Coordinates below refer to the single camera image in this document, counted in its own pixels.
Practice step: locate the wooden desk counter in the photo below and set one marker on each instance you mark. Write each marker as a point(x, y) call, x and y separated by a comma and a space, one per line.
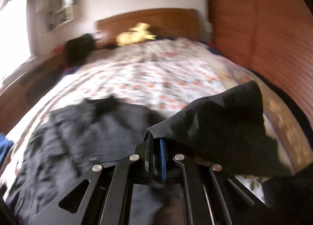
point(23, 93)

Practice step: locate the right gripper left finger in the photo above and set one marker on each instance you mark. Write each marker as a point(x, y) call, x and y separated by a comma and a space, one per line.
point(144, 150)

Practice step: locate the dark wooden chair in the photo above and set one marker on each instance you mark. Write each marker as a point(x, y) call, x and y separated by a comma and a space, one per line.
point(78, 49)

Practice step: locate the wooden louvred wardrobe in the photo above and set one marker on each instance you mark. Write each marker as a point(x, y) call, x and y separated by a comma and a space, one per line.
point(272, 38)

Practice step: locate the orange print bed sheet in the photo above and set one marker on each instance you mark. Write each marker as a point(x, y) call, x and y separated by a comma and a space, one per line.
point(164, 86)

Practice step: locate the dark garment on bed edge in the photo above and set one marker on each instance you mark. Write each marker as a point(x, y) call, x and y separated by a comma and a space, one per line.
point(290, 199)

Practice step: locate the folded blue garment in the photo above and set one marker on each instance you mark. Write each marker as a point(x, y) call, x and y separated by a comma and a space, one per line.
point(5, 146)

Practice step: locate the yellow plush toy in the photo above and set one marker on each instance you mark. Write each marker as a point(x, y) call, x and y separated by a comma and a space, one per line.
point(134, 35)

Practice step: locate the floral quilt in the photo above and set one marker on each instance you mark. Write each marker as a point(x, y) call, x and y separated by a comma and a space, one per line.
point(184, 48)

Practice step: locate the window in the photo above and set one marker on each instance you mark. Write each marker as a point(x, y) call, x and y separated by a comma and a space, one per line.
point(15, 47)

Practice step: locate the white wall shelf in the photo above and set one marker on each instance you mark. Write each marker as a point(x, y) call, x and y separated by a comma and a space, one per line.
point(56, 12)

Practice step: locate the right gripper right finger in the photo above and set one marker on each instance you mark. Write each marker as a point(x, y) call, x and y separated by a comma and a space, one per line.
point(167, 163)

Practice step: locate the black jacket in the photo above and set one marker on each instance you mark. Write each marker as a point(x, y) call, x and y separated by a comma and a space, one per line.
point(227, 128)

